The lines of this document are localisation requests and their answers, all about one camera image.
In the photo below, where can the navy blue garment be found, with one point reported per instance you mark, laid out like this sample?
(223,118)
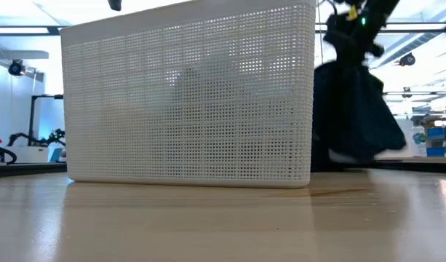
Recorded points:
(353,116)

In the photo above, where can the white perforated plastic basket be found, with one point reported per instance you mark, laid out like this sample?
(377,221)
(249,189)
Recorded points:
(190,102)

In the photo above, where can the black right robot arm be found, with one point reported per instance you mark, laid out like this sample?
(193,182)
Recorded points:
(384,7)

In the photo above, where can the black background robot arm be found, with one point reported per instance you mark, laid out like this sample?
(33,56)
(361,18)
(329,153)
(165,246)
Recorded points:
(37,140)

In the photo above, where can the black ceiling spotlight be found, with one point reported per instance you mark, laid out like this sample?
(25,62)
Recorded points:
(407,59)
(16,67)

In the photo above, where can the clear spray bottle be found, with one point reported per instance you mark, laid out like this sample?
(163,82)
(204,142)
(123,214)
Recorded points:
(419,138)

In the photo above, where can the blue storage bin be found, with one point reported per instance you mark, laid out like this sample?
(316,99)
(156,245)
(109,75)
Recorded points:
(441,131)
(441,151)

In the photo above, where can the black background frame stand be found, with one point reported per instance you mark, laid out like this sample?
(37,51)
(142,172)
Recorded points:
(32,116)

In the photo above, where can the black aluminium table frame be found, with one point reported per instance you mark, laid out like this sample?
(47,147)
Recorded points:
(26,169)

